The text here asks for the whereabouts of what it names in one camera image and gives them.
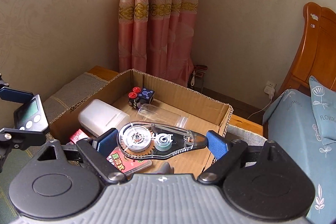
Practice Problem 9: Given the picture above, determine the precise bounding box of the card box clear case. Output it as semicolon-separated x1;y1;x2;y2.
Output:
106;147;152;177

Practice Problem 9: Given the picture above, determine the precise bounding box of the red toy robot block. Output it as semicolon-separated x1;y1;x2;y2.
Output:
69;128;90;144

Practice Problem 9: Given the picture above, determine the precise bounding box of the black digital pocket scale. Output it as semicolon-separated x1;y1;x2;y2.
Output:
14;94;50;134

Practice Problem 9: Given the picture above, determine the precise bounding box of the white plastic container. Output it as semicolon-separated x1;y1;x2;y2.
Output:
78;99;130;137

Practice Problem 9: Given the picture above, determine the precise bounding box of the clear correction tape dispenser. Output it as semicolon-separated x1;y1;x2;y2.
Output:
117;121;208;160

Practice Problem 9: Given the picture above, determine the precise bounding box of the grey rubber dog toy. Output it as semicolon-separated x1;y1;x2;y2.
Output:
154;162;174;174

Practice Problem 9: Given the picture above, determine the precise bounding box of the clear plastic jar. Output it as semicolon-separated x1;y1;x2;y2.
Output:
136;104;188;128

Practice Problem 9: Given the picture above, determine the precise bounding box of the grey green checked cloth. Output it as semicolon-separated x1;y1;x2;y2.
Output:
1;70;266;223

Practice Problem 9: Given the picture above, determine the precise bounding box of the blue floral bed sheet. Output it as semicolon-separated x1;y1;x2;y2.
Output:
262;89;335;223

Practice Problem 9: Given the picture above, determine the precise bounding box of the open cardboard box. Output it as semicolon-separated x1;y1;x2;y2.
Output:
48;68;234;179

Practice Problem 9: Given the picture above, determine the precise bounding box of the small wooden stool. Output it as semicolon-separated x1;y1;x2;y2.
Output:
187;65;208;93

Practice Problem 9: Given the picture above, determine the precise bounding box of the blue floral pillow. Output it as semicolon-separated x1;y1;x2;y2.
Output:
309;76;336;145

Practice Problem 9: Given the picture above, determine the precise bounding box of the wooden bed headboard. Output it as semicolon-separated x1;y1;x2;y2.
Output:
275;2;336;98

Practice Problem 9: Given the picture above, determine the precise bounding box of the pink curtain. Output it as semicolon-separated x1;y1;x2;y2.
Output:
118;0;198;86

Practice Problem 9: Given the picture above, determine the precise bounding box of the white wall plug charger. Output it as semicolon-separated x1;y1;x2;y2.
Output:
264;81;276;100

